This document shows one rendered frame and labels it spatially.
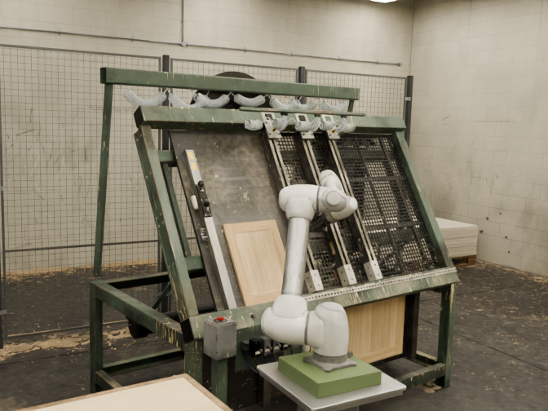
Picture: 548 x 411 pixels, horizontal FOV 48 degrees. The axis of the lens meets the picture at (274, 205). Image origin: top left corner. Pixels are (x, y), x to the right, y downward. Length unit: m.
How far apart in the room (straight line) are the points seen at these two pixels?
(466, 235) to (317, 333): 6.30
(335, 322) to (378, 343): 1.75
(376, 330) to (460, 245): 4.59
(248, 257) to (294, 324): 0.84
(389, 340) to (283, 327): 1.88
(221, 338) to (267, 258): 0.76
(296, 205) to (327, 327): 0.60
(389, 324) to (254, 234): 1.40
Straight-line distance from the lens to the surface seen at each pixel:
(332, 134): 4.24
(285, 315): 2.80
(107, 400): 1.51
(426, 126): 10.18
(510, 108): 9.09
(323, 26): 9.58
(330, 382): 2.71
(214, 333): 3.01
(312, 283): 3.67
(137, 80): 4.05
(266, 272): 3.56
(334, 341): 2.79
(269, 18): 9.12
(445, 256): 4.63
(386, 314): 4.48
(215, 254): 3.39
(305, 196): 2.94
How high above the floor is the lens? 1.88
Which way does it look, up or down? 8 degrees down
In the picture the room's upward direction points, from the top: 2 degrees clockwise
